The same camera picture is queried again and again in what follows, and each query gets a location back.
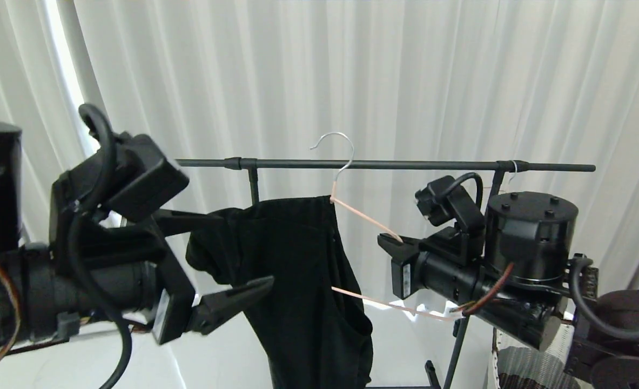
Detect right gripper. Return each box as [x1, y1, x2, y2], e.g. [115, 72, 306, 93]
[392, 243, 485, 310]

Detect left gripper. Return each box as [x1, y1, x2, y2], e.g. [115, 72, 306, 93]
[26, 209, 275, 346]

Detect black garment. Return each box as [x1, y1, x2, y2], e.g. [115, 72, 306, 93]
[185, 196, 374, 389]

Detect pink clothes hanger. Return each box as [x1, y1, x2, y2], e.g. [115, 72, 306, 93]
[310, 132, 467, 323]

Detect black clothes rack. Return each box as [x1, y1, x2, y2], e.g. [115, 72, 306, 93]
[176, 157, 597, 389]

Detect white laundry basket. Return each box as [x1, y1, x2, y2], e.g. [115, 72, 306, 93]
[486, 322, 583, 389]

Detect white curtain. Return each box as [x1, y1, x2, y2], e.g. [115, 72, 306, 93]
[0, 0, 639, 325]

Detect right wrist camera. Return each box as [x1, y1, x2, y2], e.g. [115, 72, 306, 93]
[415, 175, 487, 265]

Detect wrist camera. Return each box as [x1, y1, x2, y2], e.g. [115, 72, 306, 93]
[49, 132, 191, 260]
[415, 175, 487, 265]

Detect black cable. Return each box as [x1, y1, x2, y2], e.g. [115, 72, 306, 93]
[567, 257, 639, 341]
[448, 172, 485, 209]
[66, 103, 134, 389]

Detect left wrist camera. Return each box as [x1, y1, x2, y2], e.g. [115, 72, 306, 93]
[49, 132, 191, 260]

